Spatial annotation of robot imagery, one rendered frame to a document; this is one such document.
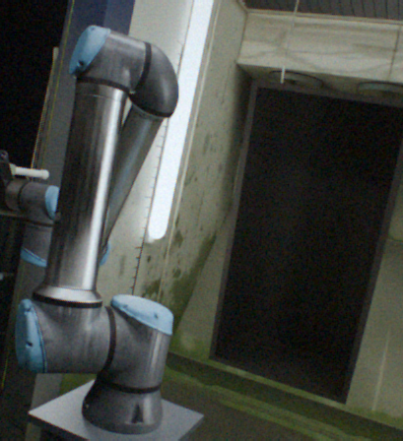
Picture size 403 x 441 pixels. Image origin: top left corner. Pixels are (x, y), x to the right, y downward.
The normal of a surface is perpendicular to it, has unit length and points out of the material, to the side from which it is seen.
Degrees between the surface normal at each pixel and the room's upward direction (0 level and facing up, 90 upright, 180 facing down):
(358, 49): 90
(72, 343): 85
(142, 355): 92
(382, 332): 57
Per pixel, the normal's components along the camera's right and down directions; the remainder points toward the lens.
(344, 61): -0.37, 0.00
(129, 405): 0.24, -0.23
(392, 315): -0.19, -0.54
